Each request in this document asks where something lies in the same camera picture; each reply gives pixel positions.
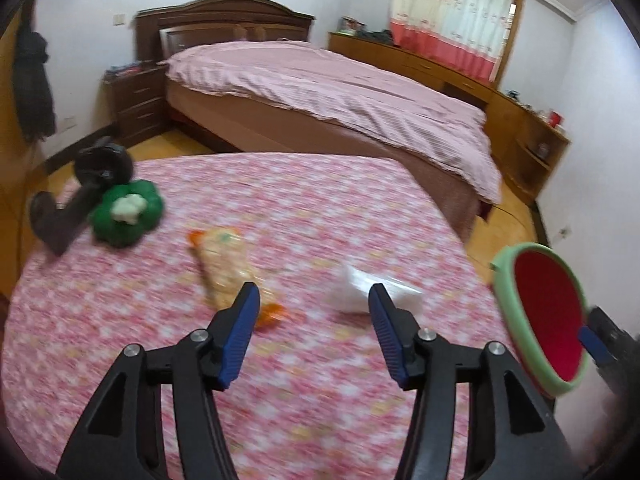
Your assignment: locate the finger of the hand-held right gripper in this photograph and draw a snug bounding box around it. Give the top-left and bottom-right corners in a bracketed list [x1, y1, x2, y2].
[579, 306, 632, 368]

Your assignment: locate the dark wooden nightstand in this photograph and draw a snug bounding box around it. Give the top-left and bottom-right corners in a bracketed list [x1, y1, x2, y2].
[102, 62, 172, 149]

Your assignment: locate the dark wooden bed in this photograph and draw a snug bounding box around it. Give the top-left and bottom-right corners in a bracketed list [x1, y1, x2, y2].
[135, 0, 503, 245]

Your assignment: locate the black hanging coat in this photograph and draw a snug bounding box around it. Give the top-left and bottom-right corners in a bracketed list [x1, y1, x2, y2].
[12, 7, 57, 142]

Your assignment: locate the white plastic wrapper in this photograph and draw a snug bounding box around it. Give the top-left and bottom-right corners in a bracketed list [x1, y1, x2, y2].
[332, 262, 423, 316]

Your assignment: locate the pink striped blanket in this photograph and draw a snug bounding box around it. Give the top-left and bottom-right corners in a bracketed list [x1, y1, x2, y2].
[165, 40, 503, 206]

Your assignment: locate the red bin with green rim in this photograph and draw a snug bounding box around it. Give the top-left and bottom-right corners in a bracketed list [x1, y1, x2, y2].
[489, 242, 592, 400]

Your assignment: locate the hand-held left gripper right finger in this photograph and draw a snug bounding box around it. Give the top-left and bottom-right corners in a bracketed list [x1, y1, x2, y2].
[367, 282, 586, 480]

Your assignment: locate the long light wooden cabinet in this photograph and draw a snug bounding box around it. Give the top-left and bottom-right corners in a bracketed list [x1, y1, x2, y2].
[327, 30, 572, 206]

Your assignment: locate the orange-ended snack packet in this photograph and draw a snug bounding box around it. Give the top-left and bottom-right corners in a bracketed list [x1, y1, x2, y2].
[187, 227, 291, 332]

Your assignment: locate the green plush vegetable toy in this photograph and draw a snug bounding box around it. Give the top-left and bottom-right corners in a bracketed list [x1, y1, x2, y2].
[90, 178, 165, 249]

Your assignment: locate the white and red curtain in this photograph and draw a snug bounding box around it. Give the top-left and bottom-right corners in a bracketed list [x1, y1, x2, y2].
[389, 0, 516, 84]

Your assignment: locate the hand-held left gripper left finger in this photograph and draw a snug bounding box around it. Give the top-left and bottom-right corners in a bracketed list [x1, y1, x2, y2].
[55, 282, 262, 480]

